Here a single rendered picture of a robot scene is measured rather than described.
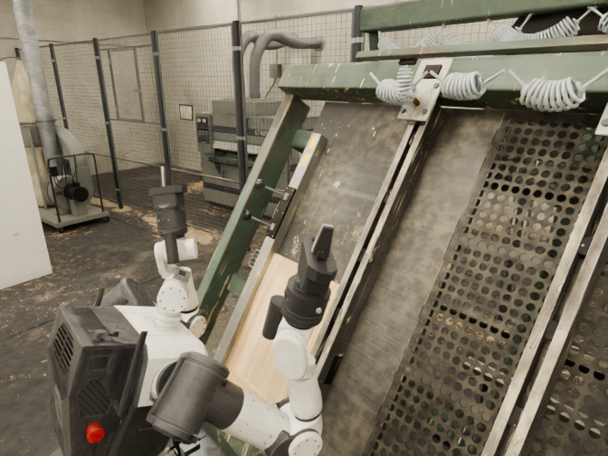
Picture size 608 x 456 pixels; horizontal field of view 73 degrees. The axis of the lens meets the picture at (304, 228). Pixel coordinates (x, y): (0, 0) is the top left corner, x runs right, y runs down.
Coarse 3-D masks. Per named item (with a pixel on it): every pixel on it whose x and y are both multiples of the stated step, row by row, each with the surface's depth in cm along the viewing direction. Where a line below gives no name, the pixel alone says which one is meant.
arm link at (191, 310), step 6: (192, 282) 132; (192, 288) 133; (192, 294) 133; (192, 300) 133; (186, 306) 133; (192, 306) 134; (198, 306) 138; (180, 312) 135; (186, 312) 134; (192, 312) 135; (198, 312) 135; (186, 318) 132; (192, 318) 132
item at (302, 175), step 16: (320, 144) 151; (304, 176) 150; (288, 224) 151; (272, 240) 149; (256, 272) 149; (256, 288) 148; (240, 304) 149; (240, 320) 147; (224, 336) 149; (224, 352) 146
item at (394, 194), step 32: (448, 64) 114; (416, 96) 118; (416, 128) 121; (416, 160) 118; (384, 192) 119; (384, 224) 116; (352, 256) 119; (384, 256) 120; (352, 288) 116; (352, 320) 118; (320, 352) 118; (320, 384) 115
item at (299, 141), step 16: (304, 144) 166; (528, 160) 106; (496, 176) 110; (512, 176) 107; (544, 176) 102; (560, 176) 100; (512, 192) 112; (528, 192) 106; (576, 192) 96; (240, 288) 164; (416, 400) 105; (448, 416) 99; (448, 432) 98; (464, 432) 96
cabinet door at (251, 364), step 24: (288, 264) 143; (264, 288) 147; (336, 288) 126; (264, 312) 143; (240, 336) 147; (312, 336) 126; (240, 360) 143; (264, 360) 136; (240, 384) 140; (264, 384) 133; (288, 384) 127
